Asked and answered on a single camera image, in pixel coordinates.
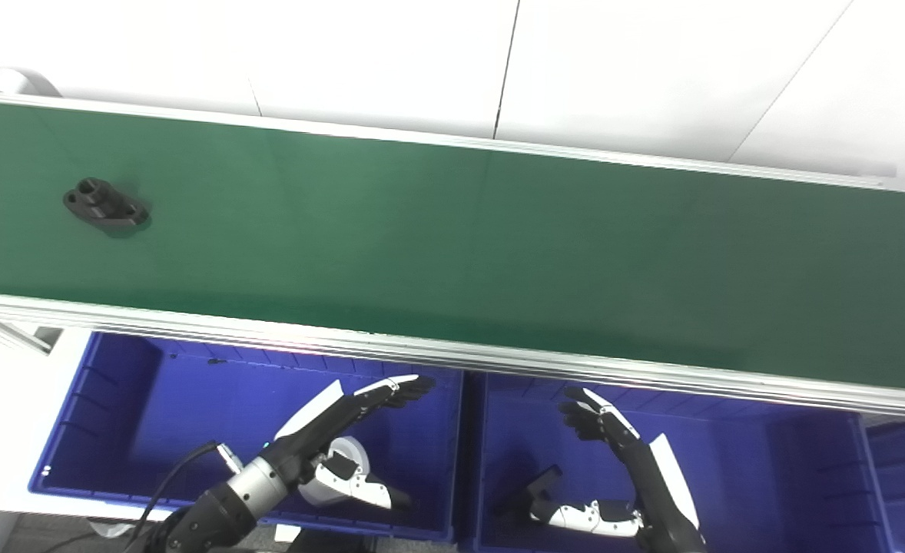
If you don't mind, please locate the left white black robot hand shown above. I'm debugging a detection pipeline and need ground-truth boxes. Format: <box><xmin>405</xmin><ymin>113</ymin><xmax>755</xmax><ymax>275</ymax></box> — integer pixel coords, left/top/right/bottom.
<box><xmin>264</xmin><ymin>374</ymin><xmax>436</xmax><ymax>512</ymax></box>

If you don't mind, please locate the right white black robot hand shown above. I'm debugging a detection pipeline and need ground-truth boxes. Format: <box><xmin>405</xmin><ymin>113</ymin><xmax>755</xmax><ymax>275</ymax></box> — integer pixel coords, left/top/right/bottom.
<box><xmin>529</xmin><ymin>386</ymin><xmax>707</xmax><ymax>553</ymax></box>

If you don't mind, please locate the black flange part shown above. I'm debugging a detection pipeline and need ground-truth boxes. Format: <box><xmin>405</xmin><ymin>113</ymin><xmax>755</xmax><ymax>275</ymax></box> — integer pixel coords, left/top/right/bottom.
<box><xmin>63</xmin><ymin>178</ymin><xmax>151</xmax><ymax>235</ymax></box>

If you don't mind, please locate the white cylindrical part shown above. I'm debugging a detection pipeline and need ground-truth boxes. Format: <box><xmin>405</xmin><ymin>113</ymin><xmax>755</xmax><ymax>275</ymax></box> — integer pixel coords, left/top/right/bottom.
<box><xmin>299</xmin><ymin>435</ymin><xmax>370</xmax><ymax>508</ymax></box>

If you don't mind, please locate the green conveyor belt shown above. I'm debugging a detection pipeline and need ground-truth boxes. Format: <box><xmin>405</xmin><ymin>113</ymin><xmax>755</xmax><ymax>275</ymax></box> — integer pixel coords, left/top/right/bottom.
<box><xmin>0</xmin><ymin>98</ymin><xmax>905</xmax><ymax>394</ymax></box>
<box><xmin>0</xmin><ymin>88</ymin><xmax>905</xmax><ymax>423</ymax></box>

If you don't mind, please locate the black bracket part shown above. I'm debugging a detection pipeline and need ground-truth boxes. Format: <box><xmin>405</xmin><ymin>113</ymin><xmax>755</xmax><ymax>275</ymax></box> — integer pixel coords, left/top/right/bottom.
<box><xmin>499</xmin><ymin>465</ymin><xmax>562</xmax><ymax>517</ymax></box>

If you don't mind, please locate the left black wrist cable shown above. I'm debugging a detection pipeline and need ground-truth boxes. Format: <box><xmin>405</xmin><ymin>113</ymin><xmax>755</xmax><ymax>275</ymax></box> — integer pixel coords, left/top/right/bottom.
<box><xmin>122</xmin><ymin>440</ymin><xmax>242</xmax><ymax>553</ymax></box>

